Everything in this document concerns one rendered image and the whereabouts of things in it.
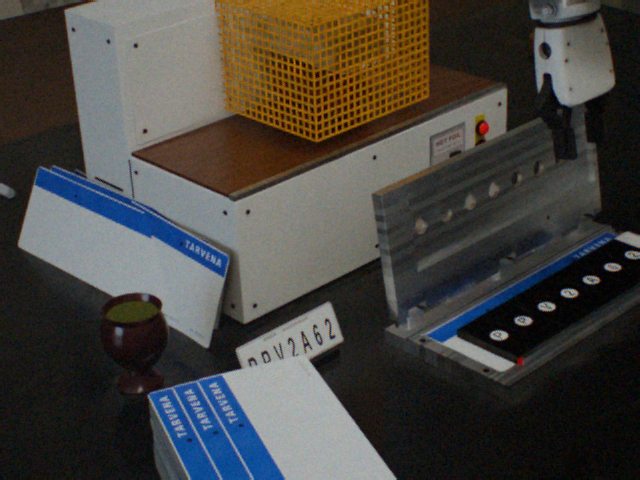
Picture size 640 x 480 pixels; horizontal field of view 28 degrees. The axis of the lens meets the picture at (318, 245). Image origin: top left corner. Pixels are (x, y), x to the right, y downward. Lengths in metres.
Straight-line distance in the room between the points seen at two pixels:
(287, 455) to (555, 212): 0.70
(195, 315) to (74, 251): 0.28
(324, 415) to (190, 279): 0.42
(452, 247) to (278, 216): 0.24
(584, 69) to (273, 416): 0.57
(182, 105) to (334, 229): 0.28
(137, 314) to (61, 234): 0.39
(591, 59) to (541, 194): 0.31
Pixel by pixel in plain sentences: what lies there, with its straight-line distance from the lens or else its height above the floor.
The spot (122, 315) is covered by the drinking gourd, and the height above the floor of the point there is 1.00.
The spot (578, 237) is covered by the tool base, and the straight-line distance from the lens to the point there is 1.93.
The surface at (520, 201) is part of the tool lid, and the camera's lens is 1.82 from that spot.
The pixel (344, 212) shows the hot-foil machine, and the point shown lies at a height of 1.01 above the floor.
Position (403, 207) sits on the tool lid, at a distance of 1.63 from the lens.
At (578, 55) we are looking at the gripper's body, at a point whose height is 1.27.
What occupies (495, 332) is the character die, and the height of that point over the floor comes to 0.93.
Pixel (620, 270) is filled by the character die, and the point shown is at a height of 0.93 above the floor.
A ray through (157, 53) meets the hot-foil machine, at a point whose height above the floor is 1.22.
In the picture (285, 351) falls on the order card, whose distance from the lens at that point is 1.62.
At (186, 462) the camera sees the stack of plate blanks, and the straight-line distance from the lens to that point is 1.33.
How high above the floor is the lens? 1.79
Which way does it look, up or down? 27 degrees down
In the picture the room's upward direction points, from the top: 3 degrees counter-clockwise
